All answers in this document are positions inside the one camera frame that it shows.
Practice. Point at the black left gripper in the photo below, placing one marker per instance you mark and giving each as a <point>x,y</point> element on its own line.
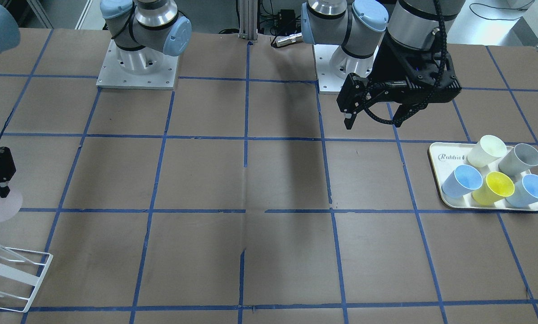
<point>388,60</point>

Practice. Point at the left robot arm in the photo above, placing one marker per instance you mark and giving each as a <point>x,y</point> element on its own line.
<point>359,26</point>

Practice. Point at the blue cup near pink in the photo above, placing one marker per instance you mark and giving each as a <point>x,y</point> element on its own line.
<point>463,180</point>

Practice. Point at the cream plastic cup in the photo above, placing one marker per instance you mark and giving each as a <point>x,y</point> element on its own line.
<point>487,150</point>

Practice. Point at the yellow plastic cup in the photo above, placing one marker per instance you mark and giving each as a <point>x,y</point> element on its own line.
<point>496,186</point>

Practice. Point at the grey plastic cup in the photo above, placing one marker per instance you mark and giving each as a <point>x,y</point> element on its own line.
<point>521,158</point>

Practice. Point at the blue cup near grey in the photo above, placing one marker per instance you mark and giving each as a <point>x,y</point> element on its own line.
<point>526,191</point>

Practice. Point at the cream plastic tray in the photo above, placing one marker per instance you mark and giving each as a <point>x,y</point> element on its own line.
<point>447,156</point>

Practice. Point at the silver cylindrical connector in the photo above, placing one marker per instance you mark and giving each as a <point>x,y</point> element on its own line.
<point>279,43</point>

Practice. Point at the black power adapter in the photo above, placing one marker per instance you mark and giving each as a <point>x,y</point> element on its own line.
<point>286,21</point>

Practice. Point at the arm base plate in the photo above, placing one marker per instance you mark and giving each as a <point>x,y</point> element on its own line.
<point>144,69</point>
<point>327,85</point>

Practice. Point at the white wire dish rack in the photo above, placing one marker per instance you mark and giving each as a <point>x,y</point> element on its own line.
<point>22,272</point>

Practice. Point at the aluminium frame post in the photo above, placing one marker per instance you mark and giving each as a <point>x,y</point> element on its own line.
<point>248,19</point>

